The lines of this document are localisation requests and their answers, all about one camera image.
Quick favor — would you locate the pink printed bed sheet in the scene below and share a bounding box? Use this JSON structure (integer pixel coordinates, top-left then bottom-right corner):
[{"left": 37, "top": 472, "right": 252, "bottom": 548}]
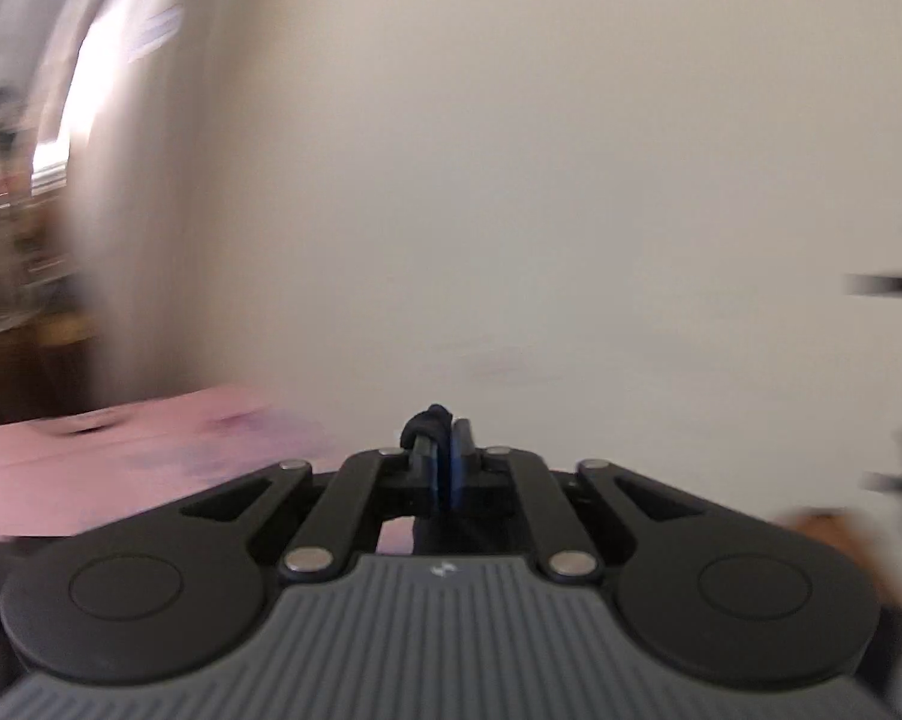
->
[{"left": 0, "top": 382, "right": 422, "bottom": 556}]

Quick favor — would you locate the white window curtain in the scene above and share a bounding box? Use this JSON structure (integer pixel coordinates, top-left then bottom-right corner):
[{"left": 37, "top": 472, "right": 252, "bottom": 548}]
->
[{"left": 27, "top": 0, "right": 227, "bottom": 196}]

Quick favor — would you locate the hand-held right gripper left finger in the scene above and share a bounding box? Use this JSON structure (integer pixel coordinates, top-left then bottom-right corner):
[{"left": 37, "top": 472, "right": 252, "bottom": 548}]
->
[{"left": 178, "top": 420, "right": 452, "bottom": 586}]

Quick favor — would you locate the brown wooden headboard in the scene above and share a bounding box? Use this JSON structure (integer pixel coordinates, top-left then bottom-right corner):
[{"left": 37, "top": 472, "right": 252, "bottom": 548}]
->
[{"left": 769, "top": 508, "right": 898, "bottom": 605}]

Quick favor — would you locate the dark navy small cloth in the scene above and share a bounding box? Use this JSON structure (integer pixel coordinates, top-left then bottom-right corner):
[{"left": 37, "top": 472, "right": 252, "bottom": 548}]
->
[{"left": 400, "top": 403, "right": 453, "bottom": 460}]

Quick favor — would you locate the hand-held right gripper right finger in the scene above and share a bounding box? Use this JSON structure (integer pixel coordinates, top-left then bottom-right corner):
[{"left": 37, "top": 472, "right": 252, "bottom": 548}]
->
[{"left": 449, "top": 418, "right": 711, "bottom": 586}]

